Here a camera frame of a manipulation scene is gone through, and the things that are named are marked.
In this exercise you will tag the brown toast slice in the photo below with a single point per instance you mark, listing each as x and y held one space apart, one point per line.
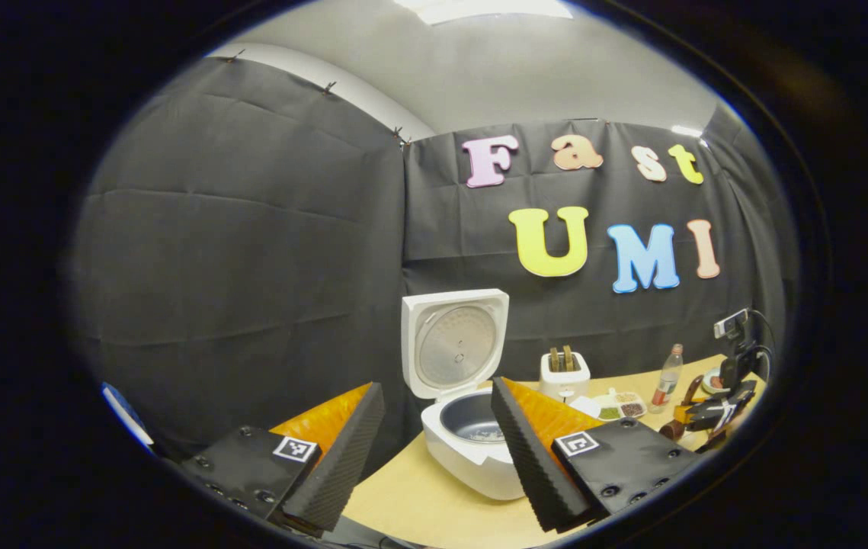
568 358
555 360

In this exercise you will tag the large ceiling light panel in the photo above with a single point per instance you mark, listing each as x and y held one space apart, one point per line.
487 9

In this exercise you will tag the white toaster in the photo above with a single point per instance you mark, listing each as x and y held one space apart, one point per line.
563 385

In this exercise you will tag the clear plastic bottle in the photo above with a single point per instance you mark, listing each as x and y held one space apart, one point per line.
666 385

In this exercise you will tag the white divided grain dish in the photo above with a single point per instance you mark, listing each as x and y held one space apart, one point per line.
620 408

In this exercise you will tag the small ceiling light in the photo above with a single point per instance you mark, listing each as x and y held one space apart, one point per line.
685 131

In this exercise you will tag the blue and white object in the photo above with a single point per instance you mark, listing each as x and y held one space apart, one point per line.
125 412

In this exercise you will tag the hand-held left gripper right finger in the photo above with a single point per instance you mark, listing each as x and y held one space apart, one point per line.
529 465

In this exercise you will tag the white rice cooker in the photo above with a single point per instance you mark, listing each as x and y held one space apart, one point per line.
453 343

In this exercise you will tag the pale green plate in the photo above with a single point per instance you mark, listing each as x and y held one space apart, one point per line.
714 381

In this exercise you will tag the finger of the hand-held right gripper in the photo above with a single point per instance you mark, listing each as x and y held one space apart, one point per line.
715 412

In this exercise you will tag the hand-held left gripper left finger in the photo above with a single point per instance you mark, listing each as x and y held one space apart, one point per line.
342 473

